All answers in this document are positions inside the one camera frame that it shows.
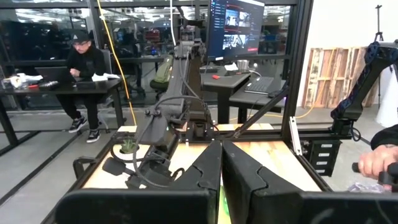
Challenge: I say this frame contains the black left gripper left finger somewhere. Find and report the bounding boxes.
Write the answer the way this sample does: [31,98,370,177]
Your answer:
[169,139,223,224]

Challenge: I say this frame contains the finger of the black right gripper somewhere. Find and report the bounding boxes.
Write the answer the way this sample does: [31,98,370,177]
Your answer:
[126,174,147,189]
[146,173,174,189]

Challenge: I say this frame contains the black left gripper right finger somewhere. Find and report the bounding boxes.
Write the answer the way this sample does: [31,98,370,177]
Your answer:
[221,139,305,224]

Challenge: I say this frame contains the green plastic spray bottle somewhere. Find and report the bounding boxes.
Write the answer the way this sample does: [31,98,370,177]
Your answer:
[217,185,231,224]

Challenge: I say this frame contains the person's forearm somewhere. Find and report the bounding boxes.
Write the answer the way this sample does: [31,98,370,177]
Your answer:
[369,123,398,151]

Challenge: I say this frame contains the clear plastic bag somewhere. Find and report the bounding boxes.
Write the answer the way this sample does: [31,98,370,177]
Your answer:
[347,182,388,194]

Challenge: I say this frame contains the succulent in white pot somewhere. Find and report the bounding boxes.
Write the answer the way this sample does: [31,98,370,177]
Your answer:
[118,138,150,162]

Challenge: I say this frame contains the black office chair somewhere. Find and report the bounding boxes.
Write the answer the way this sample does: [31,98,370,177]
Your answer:
[149,54,175,102]

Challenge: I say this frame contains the black labelled control box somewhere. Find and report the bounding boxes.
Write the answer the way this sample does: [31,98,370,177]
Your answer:
[306,139,343,177]

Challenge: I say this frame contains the black office desk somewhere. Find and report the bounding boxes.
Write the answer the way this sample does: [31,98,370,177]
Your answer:
[200,66,252,125]
[0,77,125,147]
[229,77,289,124]

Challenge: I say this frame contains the green backpack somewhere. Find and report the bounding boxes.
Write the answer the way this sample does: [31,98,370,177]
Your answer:
[154,54,174,84]

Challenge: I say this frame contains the white paper sheets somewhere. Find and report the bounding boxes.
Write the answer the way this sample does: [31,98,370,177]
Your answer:
[91,73,121,83]

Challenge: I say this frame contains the black keyboard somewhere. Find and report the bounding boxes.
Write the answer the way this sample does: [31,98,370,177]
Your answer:
[244,76,275,95]

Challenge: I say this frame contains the metal cup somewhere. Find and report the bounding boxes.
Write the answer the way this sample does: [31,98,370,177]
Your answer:
[236,59,250,73]

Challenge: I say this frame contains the person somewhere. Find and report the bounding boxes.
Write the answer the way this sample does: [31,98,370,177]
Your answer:
[55,30,108,144]

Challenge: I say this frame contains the black laptop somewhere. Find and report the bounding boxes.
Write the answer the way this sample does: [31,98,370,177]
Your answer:
[34,66,78,84]

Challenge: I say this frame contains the person's hand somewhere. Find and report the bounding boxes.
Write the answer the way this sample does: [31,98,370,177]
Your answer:
[357,145,398,181]

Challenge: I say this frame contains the wooden pallet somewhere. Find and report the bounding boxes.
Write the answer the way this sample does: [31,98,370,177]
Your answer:
[302,46,379,110]

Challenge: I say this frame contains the black computer monitor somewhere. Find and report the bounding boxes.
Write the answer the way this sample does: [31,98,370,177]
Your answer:
[206,0,266,62]

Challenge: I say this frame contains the white crumpled paper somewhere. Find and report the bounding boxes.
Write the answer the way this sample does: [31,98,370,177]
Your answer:
[9,73,44,89]

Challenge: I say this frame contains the black tripod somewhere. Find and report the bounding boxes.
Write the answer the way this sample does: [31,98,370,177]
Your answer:
[373,4,386,43]

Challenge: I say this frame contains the black frame clamp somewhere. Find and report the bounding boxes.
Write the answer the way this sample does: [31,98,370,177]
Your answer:
[73,157,97,180]

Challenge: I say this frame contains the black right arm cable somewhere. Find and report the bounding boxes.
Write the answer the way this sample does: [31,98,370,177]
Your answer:
[132,95,212,189]

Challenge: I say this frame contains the silver aluminium bracket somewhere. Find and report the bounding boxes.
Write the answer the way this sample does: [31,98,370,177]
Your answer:
[288,116,303,156]

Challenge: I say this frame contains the yellow cable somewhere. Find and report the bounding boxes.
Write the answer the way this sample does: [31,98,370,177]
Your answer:
[96,0,138,126]

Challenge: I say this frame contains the red handled tool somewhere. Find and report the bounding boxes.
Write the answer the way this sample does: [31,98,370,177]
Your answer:
[211,73,242,80]

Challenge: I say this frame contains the black aluminium table frame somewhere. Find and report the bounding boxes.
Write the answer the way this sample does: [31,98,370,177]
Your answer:
[40,0,343,224]

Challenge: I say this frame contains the white cable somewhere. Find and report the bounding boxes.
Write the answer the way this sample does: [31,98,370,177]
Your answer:
[169,0,177,47]

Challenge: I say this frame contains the black leader arm handle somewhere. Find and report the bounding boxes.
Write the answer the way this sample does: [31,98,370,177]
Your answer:
[351,161,398,192]

